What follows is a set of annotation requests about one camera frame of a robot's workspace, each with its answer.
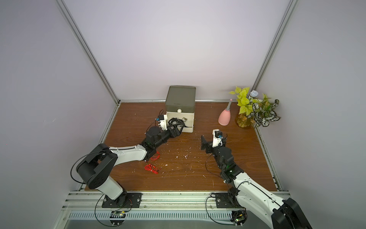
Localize black earphones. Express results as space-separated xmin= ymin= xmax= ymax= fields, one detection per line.
xmin=168 ymin=118 xmax=185 ymax=128

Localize cream drawer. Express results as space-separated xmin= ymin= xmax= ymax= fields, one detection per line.
xmin=166 ymin=109 xmax=194 ymax=133

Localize olive green top drawer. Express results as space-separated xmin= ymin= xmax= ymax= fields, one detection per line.
xmin=165 ymin=103 xmax=195 ymax=113

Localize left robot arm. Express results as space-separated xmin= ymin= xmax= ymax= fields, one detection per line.
xmin=76 ymin=120 xmax=185 ymax=203

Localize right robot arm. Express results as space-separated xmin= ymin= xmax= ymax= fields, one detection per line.
xmin=201 ymin=130 xmax=312 ymax=229

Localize red earphones upper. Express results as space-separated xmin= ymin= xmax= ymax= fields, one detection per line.
xmin=149 ymin=151 xmax=160 ymax=161

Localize red earphones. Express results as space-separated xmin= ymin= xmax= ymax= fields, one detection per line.
xmin=149 ymin=151 xmax=160 ymax=161
xmin=144 ymin=164 xmax=161 ymax=174

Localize three-tier drawer cabinet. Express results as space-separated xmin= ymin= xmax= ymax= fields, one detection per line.
xmin=165 ymin=85 xmax=196 ymax=106

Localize red earphones lower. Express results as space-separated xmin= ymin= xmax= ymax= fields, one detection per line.
xmin=144 ymin=164 xmax=161 ymax=174

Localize pink vase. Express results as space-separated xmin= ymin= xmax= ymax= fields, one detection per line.
xmin=218 ymin=99 xmax=233 ymax=126

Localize potted green plant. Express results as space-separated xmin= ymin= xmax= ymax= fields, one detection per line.
xmin=229 ymin=87 xmax=281 ymax=128

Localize right controller board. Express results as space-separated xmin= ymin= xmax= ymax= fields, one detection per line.
xmin=230 ymin=209 xmax=248 ymax=227

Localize controller board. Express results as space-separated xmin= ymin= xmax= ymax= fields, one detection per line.
xmin=230 ymin=209 xmax=248 ymax=227
xmin=109 ymin=211 xmax=127 ymax=227

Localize left controller board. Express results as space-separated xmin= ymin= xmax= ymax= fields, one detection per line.
xmin=109 ymin=211 xmax=127 ymax=227

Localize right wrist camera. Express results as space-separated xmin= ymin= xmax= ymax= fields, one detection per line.
xmin=212 ymin=129 xmax=224 ymax=148

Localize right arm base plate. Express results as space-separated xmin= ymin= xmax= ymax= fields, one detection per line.
xmin=213 ymin=192 xmax=242 ymax=209

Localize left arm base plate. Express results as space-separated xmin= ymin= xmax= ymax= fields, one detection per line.
xmin=102 ymin=192 xmax=143 ymax=209

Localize aluminium mounting rail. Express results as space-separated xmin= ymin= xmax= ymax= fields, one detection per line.
xmin=60 ymin=190 xmax=289 ymax=212

